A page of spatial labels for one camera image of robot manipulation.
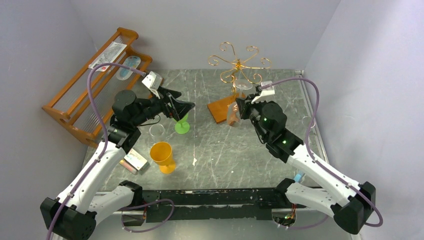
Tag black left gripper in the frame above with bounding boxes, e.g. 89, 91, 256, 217
133, 87, 196, 128

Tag clear wine glass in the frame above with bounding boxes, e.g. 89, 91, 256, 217
226, 79, 254, 128

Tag green plastic wine glass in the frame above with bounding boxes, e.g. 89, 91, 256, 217
174, 113, 190, 135

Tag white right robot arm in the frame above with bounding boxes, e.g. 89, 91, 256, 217
235, 97, 376, 235

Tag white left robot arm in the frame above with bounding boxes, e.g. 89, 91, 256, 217
40, 87, 195, 240

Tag orange plastic wine glass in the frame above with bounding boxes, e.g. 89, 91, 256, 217
149, 141, 176, 174

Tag orange wooden shelf rack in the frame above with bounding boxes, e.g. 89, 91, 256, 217
42, 27, 153, 148

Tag clear glass tumbler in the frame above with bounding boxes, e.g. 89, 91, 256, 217
149, 123, 165, 140

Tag blue white blister pack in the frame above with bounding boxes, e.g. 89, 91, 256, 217
115, 55, 141, 81

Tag small clear glass cup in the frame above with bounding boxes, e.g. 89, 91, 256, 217
301, 116, 317, 129

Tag small printed cardboard box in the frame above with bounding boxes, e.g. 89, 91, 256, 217
119, 149, 149, 175

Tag white printed package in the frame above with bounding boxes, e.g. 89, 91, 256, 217
88, 41, 127, 69

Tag light blue tape piece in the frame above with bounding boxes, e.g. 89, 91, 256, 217
293, 171, 305, 183

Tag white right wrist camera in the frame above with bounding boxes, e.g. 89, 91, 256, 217
251, 80, 275, 104

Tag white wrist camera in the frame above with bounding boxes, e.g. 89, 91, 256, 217
251, 80, 275, 104
142, 71, 163, 99

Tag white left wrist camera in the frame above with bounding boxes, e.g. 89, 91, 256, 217
142, 71, 163, 99

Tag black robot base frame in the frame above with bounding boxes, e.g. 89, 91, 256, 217
121, 187, 292, 223

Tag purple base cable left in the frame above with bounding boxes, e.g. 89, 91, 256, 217
119, 198, 175, 233

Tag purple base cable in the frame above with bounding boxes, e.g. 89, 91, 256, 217
277, 203, 330, 231
119, 198, 175, 233

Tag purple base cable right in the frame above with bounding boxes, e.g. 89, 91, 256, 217
277, 203, 330, 231

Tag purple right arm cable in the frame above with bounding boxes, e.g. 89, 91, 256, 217
261, 77, 384, 228

